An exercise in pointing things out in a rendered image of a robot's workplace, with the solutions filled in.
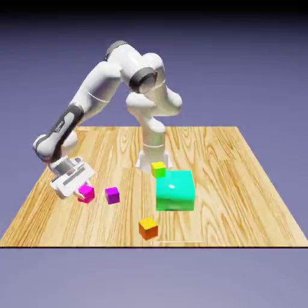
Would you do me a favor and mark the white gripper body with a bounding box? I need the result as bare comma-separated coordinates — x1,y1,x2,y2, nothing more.
49,162,96,200

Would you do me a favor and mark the small magenta cube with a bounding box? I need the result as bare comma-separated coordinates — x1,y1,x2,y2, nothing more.
77,184,96,205

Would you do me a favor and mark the small purple cube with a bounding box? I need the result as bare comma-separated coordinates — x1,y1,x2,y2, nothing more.
105,186,120,205

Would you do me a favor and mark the small orange cube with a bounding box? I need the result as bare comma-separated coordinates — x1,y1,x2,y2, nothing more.
138,217,159,241

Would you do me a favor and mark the small yellow cube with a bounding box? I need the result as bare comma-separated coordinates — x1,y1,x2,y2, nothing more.
150,161,167,179

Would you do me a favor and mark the large turquoise box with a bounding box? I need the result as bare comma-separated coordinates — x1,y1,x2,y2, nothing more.
155,170,196,212

